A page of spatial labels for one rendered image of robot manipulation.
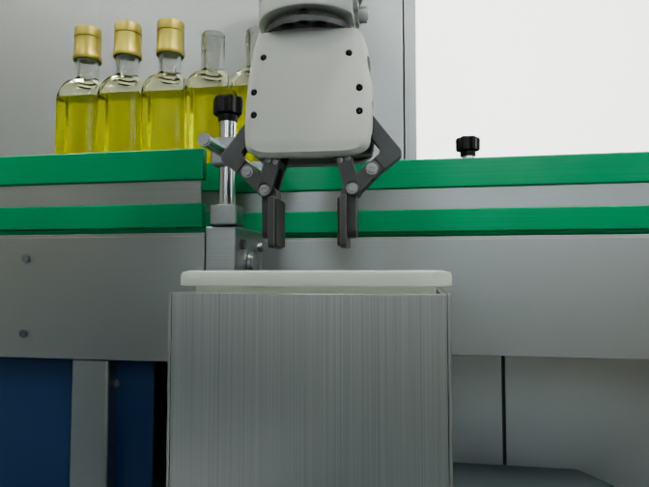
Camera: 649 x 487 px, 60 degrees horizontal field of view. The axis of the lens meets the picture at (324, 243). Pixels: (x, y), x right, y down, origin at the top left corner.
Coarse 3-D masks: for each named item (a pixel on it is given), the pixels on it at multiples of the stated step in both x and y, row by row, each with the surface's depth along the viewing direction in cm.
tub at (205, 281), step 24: (216, 288) 35; (240, 288) 35; (264, 288) 34; (288, 288) 34; (312, 288) 34; (336, 288) 34; (360, 288) 33; (384, 288) 33; (408, 288) 33; (432, 288) 34
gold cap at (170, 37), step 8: (160, 24) 71; (168, 24) 71; (176, 24) 71; (160, 32) 71; (168, 32) 71; (176, 32) 71; (160, 40) 71; (168, 40) 70; (176, 40) 71; (160, 48) 71; (168, 48) 70; (176, 48) 71
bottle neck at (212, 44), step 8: (208, 32) 70; (216, 32) 70; (208, 40) 70; (216, 40) 70; (208, 48) 70; (216, 48) 70; (208, 56) 70; (216, 56) 70; (224, 56) 71; (208, 64) 70; (216, 64) 70
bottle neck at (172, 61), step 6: (162, 54) 71; (168, 54) 71; (174, 54) 71; (180, 54) 72; (162, 60) 71; (168, 60) 71; (174, 60) 71; (180, 60) 72; (162, 66) 71; (168, 66) 71; (174, 66) 71; (180, 66) 72; (180, 72) 72
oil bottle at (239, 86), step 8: (240, 72) 68; (248, 72) 67; (232, 80) 68; (240, 80) 67; (248, 80) 67; (232, 88) 67; (240, 88) 67; (240, 96) 67; (240, 120) 67; (240, 128) 67
